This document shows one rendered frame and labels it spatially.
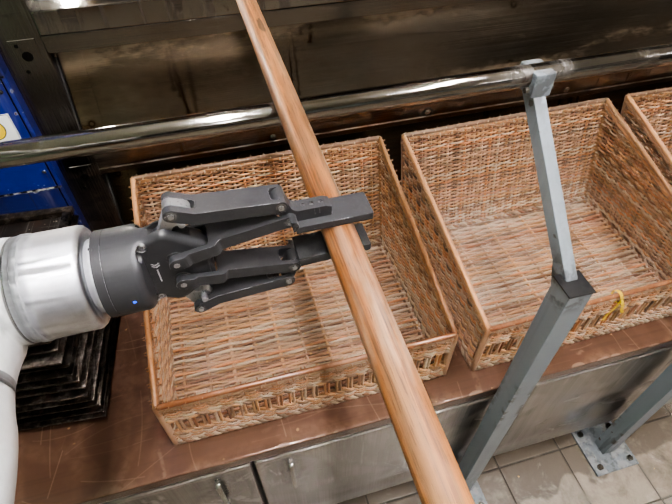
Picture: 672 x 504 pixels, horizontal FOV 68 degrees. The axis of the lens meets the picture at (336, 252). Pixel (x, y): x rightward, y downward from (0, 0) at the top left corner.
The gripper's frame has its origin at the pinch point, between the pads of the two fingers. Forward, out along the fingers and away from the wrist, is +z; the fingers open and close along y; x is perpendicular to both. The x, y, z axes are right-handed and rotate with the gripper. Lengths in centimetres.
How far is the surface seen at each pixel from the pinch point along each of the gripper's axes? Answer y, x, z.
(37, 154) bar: 2.5, -23.3, -28.8
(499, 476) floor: 119, -3, 51
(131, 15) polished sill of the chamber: 3, -61, -18
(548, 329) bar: 32.4, -0.9, 34.6
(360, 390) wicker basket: 58, -11, 8
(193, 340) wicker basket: 60, -33, -22
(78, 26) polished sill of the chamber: 4, -61, -27
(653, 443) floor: 119, 1, 100
